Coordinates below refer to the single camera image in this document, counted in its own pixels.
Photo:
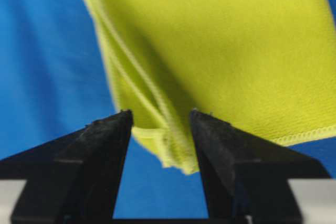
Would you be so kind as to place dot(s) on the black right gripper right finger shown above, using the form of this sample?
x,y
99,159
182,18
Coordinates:
x,y
248,179

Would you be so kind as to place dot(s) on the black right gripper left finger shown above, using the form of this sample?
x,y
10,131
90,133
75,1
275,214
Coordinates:
x,y
72,179

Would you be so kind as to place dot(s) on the yellow-green towel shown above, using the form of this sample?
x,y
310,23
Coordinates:
x,y
265,66

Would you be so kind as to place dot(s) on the blue table cloth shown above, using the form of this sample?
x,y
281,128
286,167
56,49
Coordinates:
x,y
53,83

